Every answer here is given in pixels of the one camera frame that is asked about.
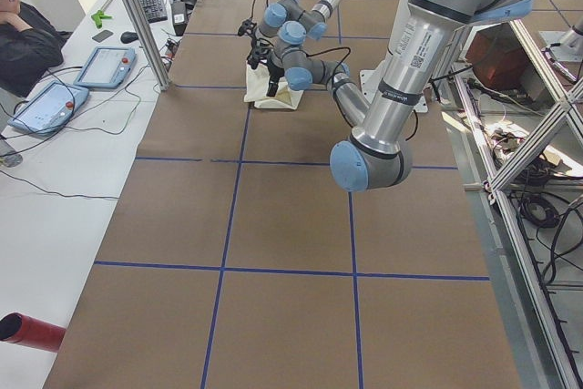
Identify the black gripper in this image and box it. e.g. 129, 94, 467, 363
266, 60, 283, 97
247, 38, 273, 68

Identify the cream long-sleeve printed shirt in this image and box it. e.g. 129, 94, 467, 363
242, 60, 307, 111

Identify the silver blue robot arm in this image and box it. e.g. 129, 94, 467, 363
238, 0, 342, 69
256, 0, 534, 192

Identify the black keyboard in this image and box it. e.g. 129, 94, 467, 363
138, 0, 168, 23

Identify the black computer mouse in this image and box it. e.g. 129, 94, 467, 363
119, 31, 138, 44

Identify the far teach pendant tablet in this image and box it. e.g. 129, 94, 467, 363
74, 46, 137, 89

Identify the teach pendant tablet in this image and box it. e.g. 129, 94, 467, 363
74, 46, 137, 89
7, 81, 89, 136

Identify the black smartphone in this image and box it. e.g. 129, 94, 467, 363
92, 29, 113, 43

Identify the green plastic tool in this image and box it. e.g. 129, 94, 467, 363
91, 10, 112, 29

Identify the near teach pendant tablet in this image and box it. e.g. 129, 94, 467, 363
7, 81, 89, 136

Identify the person in black shirt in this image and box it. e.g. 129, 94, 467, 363
1, 0, 66, 97

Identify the red cardboard tube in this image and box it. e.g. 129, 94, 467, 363
1, 312, 66, 353

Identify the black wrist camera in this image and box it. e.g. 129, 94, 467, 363
237, 18, 257, 37

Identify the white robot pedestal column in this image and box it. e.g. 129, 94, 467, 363
358, 0, 431, 113

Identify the aluminium frame post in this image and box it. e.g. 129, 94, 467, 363
122, 0, 170, 91

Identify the aluminium frame rack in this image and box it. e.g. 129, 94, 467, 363
455, 20, 582, 388

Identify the coiled black cable bundle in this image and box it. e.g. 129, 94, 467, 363
505, 151, 583, 271

